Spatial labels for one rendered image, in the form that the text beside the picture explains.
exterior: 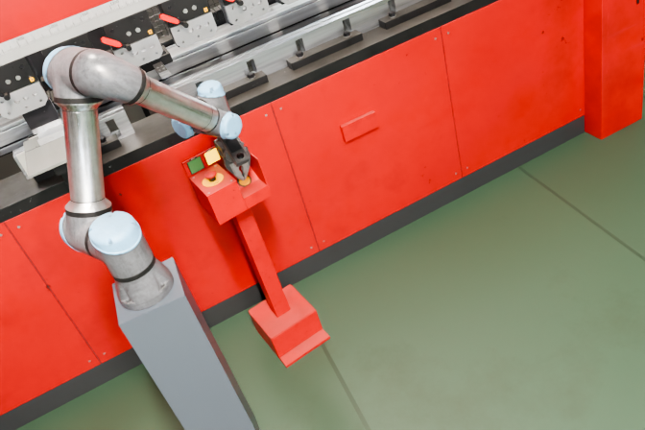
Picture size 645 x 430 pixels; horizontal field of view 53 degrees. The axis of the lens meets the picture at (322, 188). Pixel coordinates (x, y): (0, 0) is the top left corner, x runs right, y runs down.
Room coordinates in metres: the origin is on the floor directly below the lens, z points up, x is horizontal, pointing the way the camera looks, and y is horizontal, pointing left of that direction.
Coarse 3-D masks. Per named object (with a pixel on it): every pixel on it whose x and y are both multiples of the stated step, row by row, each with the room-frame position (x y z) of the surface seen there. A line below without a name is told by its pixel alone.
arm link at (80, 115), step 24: (72, 48) 1.56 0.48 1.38; (48, 72) 1.55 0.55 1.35; (72, 96) 1.50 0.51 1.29; (72, 120) 1.50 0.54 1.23; (96, 120) 1.52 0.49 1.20; (72, 144) 1.48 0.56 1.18; (96, 144) 1.50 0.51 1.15; (72, 168) 1.47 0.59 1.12; (96, 168) 1.47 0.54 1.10; (72, 192) 1.46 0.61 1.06; (96, 192) 1.45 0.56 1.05; (72, 216) 1.42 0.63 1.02; (96, 216) 1.42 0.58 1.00; (72, 240) 1.41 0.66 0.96
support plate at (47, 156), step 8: (24, 144) 1.98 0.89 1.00; (32, 144) 1.97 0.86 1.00; (48, 144) 1.93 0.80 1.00; (56, 144) 1.91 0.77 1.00; (64, 144) 1.89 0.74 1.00; (32, 152) 1.91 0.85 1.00; (40, 152) 1.89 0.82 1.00; (48, 152) 1.87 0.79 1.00; (56, 152) 1.85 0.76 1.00; (64, 152) 1.84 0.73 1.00; (32, 160) 1.85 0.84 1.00; (40, 160) 1.83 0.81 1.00; (48, 160) 1.81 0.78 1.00; (56, 160) 1.80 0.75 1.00; (64, 160) 1.78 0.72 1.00; (32, 168) 1.79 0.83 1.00; (40, 168) 1.78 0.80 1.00; (48, 168) 1.77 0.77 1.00; (32, 176) 1.75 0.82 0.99
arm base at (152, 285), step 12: (156, 264) 1.34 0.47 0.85; (132, 276) 1.29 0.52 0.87; (144, 276) 1.30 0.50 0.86; (156, 276) 1.32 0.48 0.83; (168, 276) 1.34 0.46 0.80; (120, 288) 1.31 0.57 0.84; (132, 288) 1.29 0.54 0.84; (144, 288) 1.29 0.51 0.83; (156, 288) 1.30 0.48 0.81; (168, 288) 1.31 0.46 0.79; (120, 300) 1.31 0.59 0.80; (132, 300) 1.28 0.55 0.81; (144, 300) 1.28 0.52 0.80; (156, 300) 1.28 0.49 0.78
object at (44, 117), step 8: (48, 104) 2.05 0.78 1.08; (32, 112) 2.03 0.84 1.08; (40, 112) 2.04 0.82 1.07; (48, 112) 2.04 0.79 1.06; (56, 112) 2.05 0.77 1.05; (32, 120) 2.03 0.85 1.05; (40, 120) 2.03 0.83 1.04; (48, 120) 2.04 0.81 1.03; (56, 120) 2.05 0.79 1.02; (32, 128) 2.02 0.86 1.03; (40, 128) 2.04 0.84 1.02; (48, 128) 2.04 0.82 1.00
